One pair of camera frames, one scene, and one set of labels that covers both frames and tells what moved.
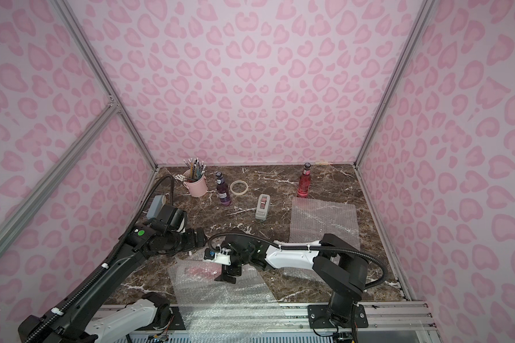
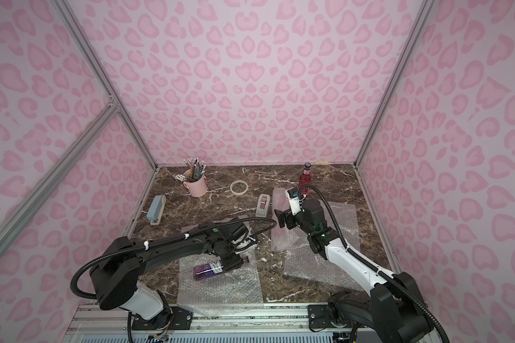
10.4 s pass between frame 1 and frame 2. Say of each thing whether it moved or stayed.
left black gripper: moved
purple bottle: moved
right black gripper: moved
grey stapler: stayed
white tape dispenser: stayed
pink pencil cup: stayed
